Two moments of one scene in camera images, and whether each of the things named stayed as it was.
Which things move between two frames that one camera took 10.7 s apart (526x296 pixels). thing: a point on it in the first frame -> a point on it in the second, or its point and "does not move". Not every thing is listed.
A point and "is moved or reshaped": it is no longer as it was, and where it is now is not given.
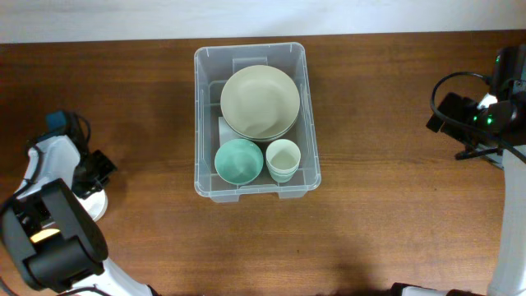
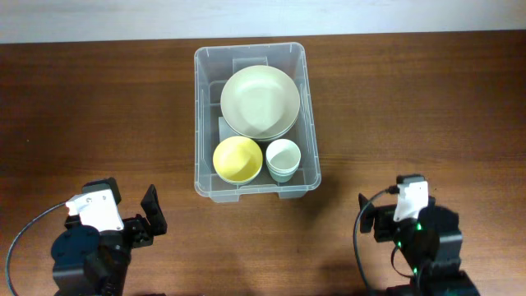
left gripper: [85, 188] -> [144, 235]
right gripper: [463, 108] -> [384, 218]
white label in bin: [226, 132] does not move
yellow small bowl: [43, 233] -> [237, 159]
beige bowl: [260, 102] does not move
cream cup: [283, 158] does not move
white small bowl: [95, 205] is moved or reshaped
